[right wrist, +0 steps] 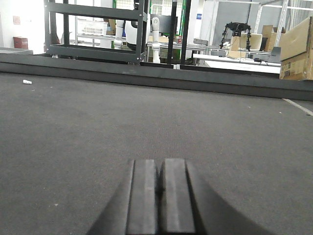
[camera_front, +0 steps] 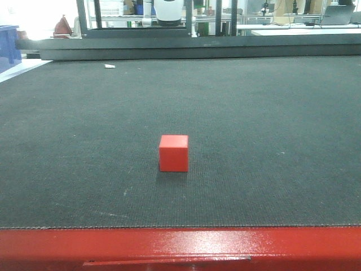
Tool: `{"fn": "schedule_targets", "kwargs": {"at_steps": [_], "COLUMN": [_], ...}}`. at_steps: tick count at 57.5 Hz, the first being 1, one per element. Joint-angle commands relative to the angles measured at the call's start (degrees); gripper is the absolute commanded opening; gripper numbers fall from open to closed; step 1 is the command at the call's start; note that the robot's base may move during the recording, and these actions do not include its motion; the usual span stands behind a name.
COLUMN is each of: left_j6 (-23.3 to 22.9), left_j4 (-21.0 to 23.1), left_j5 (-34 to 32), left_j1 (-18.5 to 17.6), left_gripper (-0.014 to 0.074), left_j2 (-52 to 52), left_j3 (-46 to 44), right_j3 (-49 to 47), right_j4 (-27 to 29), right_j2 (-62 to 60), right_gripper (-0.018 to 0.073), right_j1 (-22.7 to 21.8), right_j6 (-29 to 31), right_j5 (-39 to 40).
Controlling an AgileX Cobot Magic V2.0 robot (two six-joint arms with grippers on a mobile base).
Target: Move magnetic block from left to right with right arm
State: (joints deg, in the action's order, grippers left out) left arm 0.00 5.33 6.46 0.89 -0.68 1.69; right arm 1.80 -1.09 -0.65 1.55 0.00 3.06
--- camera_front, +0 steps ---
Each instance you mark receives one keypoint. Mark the red magnetic cube block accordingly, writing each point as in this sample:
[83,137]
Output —
[173,153]

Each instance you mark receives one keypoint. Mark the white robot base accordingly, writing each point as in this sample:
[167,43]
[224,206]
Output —
[168,13]

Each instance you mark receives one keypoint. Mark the dark grey table mat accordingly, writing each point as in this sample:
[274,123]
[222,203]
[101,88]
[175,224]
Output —
[271,142]

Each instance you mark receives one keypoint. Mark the dark red object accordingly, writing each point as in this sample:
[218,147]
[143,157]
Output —
[62,29]

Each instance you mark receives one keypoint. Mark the red metal table edge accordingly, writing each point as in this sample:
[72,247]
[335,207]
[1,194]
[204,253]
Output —
[279,248]

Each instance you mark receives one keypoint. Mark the blue plastic bin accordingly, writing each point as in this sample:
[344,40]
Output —
[10,55]

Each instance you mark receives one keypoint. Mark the white background table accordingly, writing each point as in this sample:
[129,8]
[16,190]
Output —
[298,29]

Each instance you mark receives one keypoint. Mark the grey laptop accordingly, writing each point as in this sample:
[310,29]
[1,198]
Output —
[337,15]

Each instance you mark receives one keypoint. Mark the black metal frame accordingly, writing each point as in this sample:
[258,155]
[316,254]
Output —
[166,43]

